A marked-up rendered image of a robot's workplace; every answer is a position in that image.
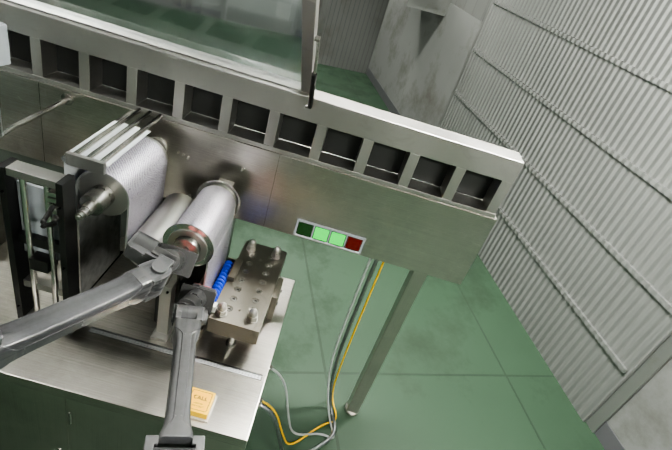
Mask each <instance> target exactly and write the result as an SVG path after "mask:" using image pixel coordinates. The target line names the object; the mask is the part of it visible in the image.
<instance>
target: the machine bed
mask: <svg viewBox="0 0 672 450"><path fill-rule="evenodd" d="M124 251H125V237H122V236H120V254H119V256H118V257H117V258H116V259H115V260H114V261H113V263H112V264H111V265H110V266H109V267H108V268H107V270H106V271H105V272H104V273H103V274H102V275H101V277H100V278H99V279H98V280H97V281H96V282H95V284H94V285H93V286H92V287H91V288H90V289H92V288H94V287H97V286H99V285H101V284H104V283H106V282H109V281H111V280H113V279H115V278H117V277H119V276H121V275H122V274H124V273H125V272H127V271H129V270H132V269H134V268H137V265H135V264H134V263H133V262H132V261H131V260H130V259H128V258H127V257H125V256H124V254H123V253H124ZM279 278H282V279H284V281H283V285H282V288H281V290H282V293H280V295H279V299H278V305H277V306H276V308H275V311H274V314H273V317H272V320H268V319H266V317H267V315H266V317H265V320H264V323H263V326H262V329H261V332H260V335H259V338H258V341H257V344H256V345H255V344H254V345H253V344H250V343H246V342H243V341H239V340H236V339H235V340H236V346H235V347H233V348H229V347H227V346H226V340H227V339H228V338H229V337H225V336H222V335H218V334H215V333H213V332H209V331H206V329H207V327H206V329H205V331H204V333H203V335H202V337H201V339H200V338H199V339H198V341H197V343H196V350H195V356H198V357H202V358H206V359H209V360H213V361H216V362H220V363H223V364H227V365H230V366H234V367H237V368H241V369H244V370H248V371H251V372H255V373H258V374H262V375H263V376H262V379H261V381H260V380H256V379H253V378H249V377H246V376H242V375H239V374H235V373H232V372H228V371H224V370H221V369H217V368H214V367H210V366H207V365H203V364H200V363H196V362H194V375H193V387H195V388H198V389H202V390H205V391H209V392H213V393H215V394H216V396H218V397H217V400H216V403H215V405H214V408H213V410H212V413H211V415H210V418H209V421H208V423H206V422H202V421H199V420H195V419H192V418H191V427H192V431H193V434H194V435H198V436H205V438H209V439H212V440H216V441H220V442H223V443H227V444H230V445H234V446H238V447H241V448H246V445H247V441H248V438H249V434H250V431H251V428H252V424H253V421H254V418H255V414H256V411H257V408H258V404H259V401H260V398H261V394H262V391H263V387H264V384H265V381H266V377H267V374H268V371H269V367H270V364H271V361H272V357H273V354H274V350H275V347H276V344H277V340H278V337H279V334H280V330H281V327H282V324H283V320H284V317H285V314H286V310H287V307H288V303H289V300H290V297H291V293H292V290H293V287H294V283H295V281H294V280H291V279H287V278H284V277H281V276H280V277H279ZM155 301H156V297H155V298H153V299H151V300H149V301H147V302H144V301H142V302H140V303H138V304H135V305H130V306H127V307H125V308H122V309H120V310H118V311H115V312H113V313H111V314H109V315H107V316H105V317H103V318H101V319H99V320H97V321H95V322H92V323H90V324H88V325H86V326H84V327H82V328H80V329H78V330H76V331H74V333H73V334H72V335H71V336H70V335H65V336H63V337H61V338H59V339H57V340H55V341H53V342H51V343H48V344H46V345H44V346H42V347H40V348H38V349H36V350H34V351H32V352H30V353H28V354H26V355H24V356H22V357H20V358H18V359H16V360H14V361H12V362H11V363H9V364H8V365H7V366H5V367H4V368H2V369H1V370H0V381H4V382H7V383H11V384H15V385H18V386H22V387H25V388H29V389H33V390H36V391H40V392H43V393H47V394H51V395H54V396H58V397H61V398H65V399H69V400H72V401H76V402H79V403H83V404H87V405H90V406H94V407H97V408H101V409H105V410H108V411H112V412H115V413H119V414H123V415H126V416H130V417H133V418H137V419H141V420H144V421H148V422H151V423H155V424H158V425H162V426H163V423H164V418H165V410H166V403H167V395H168V387H169V380H170V372H171V365H172V357H173V356H172V355H168V354H165V353H161V352H157V351H154V350H150V349H147V348H143V347H140V346H136V345H133V344H129V343H126V342H122V341H119V340H115V339H112V338H108V337H105V336H101V335H98V334H94V333H90V332H88V330H89V329H90V328H91V327H92V326H93V327H96V328H100V329H103V330H107V331H111V332H114V333H118V334H121V335H125V336H128V337H132V338H135V339H139V340H142V341H146V342H149V343H153V344H156V345H160V346H163V347H167V348H170V349H173V344H172V343H171V342H170V339H171V335H170V336H169V338H168V340H167V342H166V343H164V342H161V341H157V340H154V339H150V336H151V335H152V333H153V331H154V330H155V328H156V326H157V322H155V321H154V313H155ZM15 319H18V315H17V309H16V302H15V295H14V288H13V281H12V274H11V267H10V260H9V254H8V247H7V241H6V242H5V243H3V244H2V245H1V246H0V325H1V324H4V323H7V322H9V321H12V320H15Z"/></svg>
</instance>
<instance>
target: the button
mask: <svg viewBox="0 0 672 450"><path fill-rule="evenodd" d="M215 395H216V394H215V393H213V392H209V391H205V390H202V389H198V388H195V387H193V388H192V400H191V416H194V417H198V418H201V419H205V420H206V419H207V417H208V414H209V412H210V409H211V407H212V404H213V402H214V399H215Z"/></svg>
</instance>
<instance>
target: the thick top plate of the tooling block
mask: <svg viewBox="0 0 672 450"><path fill-rule="evenodd" d="M248 243H249V241H247V240H246V242H245V244H244V246H243V248H242V250H241V253H240V255H239V257H238V259H240V260H243V263H242V266H241V268H240V270H239V272H238V274H237V276H236V278H235V280H234V282H233V281H229V280H227V281H226V283H225V285H224V287H223V289H222V291H221V293H220V295H219V297H218V299H217V301H216V302H217V303H218V305H219V304H220V303H221V302H225V303H226V304H227V308H228V309H227V316H226V317H224V318H219V317H217V316H216V314H215V313H213V312H211V314H210V316H209V318H208V323H207V329H206V331H209V332H213V333H216V334H220V335H223V336H227V337H230V338H234V339H237V340H241V341H244V342H248V343H251V344H255V345H256V344H257V341H258V338H259V335H260V332H261V329H262V326H263V323H264V320H265V317H266V315H267V312H268V309H269V306H270V302H271V298H272V295H273V292H274V289H275V287H276V284H277V281H278V278H279V277H280V274H281V271H282V268H283V265H284V262H285V259H286V255H287V252H284V251H281V258H280V259H273V258H272V257H271V254H272V252H273V250H274V248H271V247H267V246H264V245H261V244H257V243H256V251H255V252H249V251H247V249H246V247H247V245H248ZM252 308H255V309H257V311H258V321H257V323H255V324H250V323H248V322H247V321H246V317H247V316H248V313H249V311H250V310H251V309H252Z"/></svg>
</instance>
